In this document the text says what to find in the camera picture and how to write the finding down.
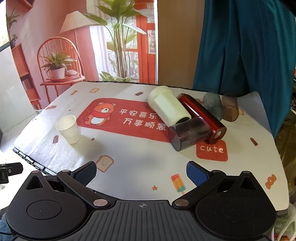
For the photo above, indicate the dark smoky transparent cup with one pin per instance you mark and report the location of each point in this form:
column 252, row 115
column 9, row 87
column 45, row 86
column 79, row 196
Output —
column 187, row 136

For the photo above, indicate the red glossy cup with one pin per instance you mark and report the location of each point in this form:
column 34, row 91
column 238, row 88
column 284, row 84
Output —
column 201, row 113

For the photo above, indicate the white printed bear table mat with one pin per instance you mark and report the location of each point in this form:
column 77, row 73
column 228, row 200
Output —
column 138, row 160

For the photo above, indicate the white paper cup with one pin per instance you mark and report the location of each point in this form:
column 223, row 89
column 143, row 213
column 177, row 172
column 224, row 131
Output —
column 69, row 132

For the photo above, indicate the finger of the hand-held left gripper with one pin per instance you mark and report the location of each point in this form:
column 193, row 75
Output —
column 12, row 169

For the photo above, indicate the white plastic bag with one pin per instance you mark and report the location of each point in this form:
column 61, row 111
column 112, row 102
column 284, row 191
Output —
column 285, row 228

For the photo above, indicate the teal cloth curtain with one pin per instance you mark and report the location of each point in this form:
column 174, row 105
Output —
column 242, row 46

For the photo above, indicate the cream plastic cup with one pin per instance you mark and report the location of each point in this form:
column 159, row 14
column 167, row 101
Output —
column 166, row 104

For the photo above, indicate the wall poster of pink room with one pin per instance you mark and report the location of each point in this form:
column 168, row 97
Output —
column 92, row 58

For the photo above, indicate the brown transparent cup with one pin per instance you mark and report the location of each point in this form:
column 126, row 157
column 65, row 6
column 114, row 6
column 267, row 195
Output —
column 231, row 111

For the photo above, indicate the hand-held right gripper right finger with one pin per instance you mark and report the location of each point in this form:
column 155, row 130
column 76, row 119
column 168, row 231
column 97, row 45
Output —
column 196, row 173

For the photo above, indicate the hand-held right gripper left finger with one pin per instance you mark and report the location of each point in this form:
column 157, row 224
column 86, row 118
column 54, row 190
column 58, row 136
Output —
column 86, row 173

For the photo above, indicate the grey-teal transparent cup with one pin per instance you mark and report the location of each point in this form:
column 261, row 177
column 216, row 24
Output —
column 211, row 100

